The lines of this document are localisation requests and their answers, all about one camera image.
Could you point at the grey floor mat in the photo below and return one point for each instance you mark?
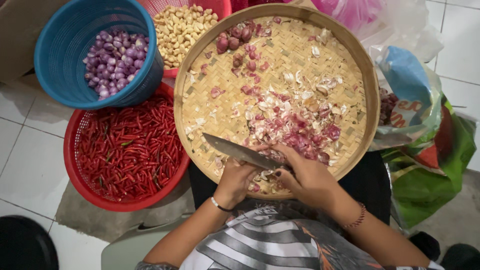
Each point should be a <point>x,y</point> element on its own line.
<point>123,221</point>

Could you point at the group of unpeeled shallots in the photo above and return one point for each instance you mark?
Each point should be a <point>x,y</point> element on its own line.
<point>234,37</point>

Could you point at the blue printed plastic bag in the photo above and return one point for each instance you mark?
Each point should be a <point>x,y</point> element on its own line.
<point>407,82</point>

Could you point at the round woven bamboo tray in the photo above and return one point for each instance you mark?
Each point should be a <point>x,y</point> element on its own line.
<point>285,60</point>

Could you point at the green printed plastic bag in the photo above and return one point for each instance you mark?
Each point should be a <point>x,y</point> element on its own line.
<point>427,180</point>

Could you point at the brown cardboard sheet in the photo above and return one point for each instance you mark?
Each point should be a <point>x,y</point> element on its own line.
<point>18,33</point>

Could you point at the person's left fingers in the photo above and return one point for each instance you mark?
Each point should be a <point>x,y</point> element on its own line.
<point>252,152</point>

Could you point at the clear plastic bag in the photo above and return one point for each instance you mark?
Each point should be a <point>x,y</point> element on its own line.
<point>408,33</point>

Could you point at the pile of peeled purple shallots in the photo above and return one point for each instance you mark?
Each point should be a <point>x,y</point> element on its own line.
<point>114,62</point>

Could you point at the striped grey and white shirt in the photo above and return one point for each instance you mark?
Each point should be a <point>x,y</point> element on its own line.
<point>262,243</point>

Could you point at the steel kitchen knife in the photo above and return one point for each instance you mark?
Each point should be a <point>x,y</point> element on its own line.
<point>240,152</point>

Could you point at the small red plastic basket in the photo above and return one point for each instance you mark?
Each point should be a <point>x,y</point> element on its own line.
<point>221,5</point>

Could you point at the black round object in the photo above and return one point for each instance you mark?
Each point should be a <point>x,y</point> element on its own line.
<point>24,243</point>

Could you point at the person's left hand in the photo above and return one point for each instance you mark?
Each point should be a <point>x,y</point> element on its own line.
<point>234,180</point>

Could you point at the pile of red chilies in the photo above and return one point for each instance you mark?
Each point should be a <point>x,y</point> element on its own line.
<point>129,150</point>

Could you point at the black shoe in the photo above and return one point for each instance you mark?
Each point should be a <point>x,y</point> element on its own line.
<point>461,257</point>
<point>425,244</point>

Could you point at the pink plastic bag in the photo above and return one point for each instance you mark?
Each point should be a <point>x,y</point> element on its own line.
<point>348,11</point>

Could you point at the large red plastic basket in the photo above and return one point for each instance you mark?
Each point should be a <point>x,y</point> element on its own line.
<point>71,157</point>

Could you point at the pile of peeled garlic cloves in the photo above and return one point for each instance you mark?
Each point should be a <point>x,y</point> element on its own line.
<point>180,30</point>

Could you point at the pale grey bag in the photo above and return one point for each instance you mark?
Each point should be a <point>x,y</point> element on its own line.
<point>127,243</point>

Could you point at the blue plastic basket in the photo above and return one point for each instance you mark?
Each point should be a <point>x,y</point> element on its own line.
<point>63,48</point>

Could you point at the person's right hand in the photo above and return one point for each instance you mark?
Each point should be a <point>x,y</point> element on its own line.
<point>313,183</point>

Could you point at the black trousers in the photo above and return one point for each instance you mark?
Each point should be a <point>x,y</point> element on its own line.
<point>367,180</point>

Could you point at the pile of shallot and garlic skins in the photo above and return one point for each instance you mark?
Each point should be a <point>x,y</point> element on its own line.
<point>292,120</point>

